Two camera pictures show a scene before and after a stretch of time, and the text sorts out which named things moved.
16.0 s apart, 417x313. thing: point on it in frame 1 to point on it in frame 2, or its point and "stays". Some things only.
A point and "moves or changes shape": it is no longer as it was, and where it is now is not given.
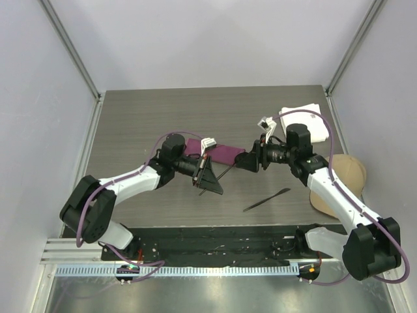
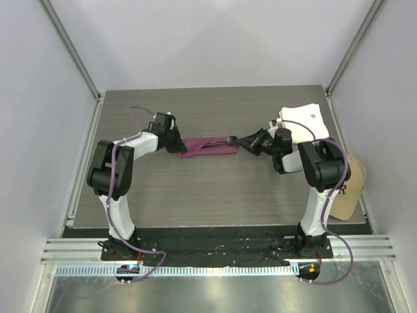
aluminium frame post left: (75, 53) stays
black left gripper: (206, 178) to (179, 147)
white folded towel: (318, 128) stays
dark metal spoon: (219, 177) to (231, 140)
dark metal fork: (281, 192) to (230, 141)
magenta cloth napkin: (219, 154) moves or changes shape
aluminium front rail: (66, 251) stays
